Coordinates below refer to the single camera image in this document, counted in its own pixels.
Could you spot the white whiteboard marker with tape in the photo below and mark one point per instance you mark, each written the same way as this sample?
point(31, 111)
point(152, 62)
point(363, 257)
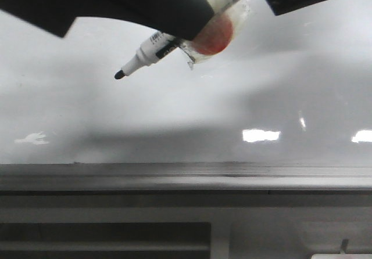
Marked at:
point(228, 18)

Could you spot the white whiteboard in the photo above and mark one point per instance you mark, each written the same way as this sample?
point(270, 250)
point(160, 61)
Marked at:
point(295, 87)

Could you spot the white object at bottom edge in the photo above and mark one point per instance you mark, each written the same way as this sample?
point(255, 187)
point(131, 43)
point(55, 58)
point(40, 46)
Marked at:
point(342, 256)

